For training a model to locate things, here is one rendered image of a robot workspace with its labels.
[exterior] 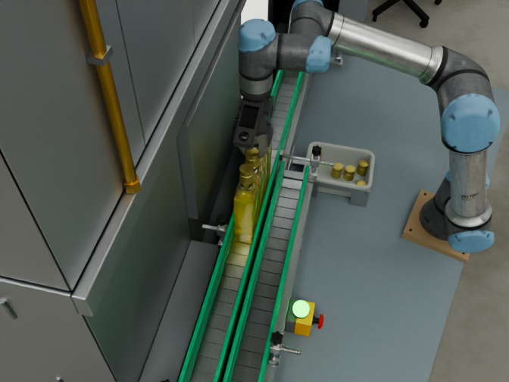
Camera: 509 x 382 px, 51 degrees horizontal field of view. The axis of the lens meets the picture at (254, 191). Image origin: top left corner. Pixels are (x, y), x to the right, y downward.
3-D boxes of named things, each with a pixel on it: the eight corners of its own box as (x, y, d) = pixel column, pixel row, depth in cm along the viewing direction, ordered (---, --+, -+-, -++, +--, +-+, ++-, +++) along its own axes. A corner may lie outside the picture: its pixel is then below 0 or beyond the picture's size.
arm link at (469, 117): (486, 215, 156) (491, 64, 117) (495, 258, 146) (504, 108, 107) (443, 218, 159) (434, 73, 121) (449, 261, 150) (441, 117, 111)
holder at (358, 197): (292, 156, 190) (294, 140, 184) (370, 169, 186) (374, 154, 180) (283, 192, 179) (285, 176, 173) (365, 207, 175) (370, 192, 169)
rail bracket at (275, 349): (270, 351, 130) (272, 327, 120) (300, 358, 129) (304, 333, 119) (266, 367, 128) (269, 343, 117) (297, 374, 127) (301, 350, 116)
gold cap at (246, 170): (255, 183, 133) (255, 171, 129) (242, 186, 132) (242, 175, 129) (250, 173, 135) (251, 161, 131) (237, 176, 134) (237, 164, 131)
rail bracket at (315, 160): (279, 167, 168) (282, 138, 158) (332, 176, 166) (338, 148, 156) (277, 173, 166) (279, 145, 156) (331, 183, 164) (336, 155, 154)
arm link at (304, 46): (332, 20, 113) (281, 15, 114) (331, 51, 106) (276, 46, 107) (328, 51, 119) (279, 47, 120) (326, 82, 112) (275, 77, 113)
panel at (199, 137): (260, 30, 199) (262, -62, 173) (268, 31, 199) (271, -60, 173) (188, 217, 143) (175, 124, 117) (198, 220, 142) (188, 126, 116)
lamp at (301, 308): (294, 302, 144) (295, 296, 142) (310, 305, 144) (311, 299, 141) (291, 317, 142) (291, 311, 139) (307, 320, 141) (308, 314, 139)
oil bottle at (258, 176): (244, 209, 157) (244, 160, 141) (262, 213, 157) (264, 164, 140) (238, 224, 154) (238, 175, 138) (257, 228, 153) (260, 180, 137)
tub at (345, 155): (307, 157, 189) (310, 139, 182) (370, 168, 186) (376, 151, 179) (299, 194, 178) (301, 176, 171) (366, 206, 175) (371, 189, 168)
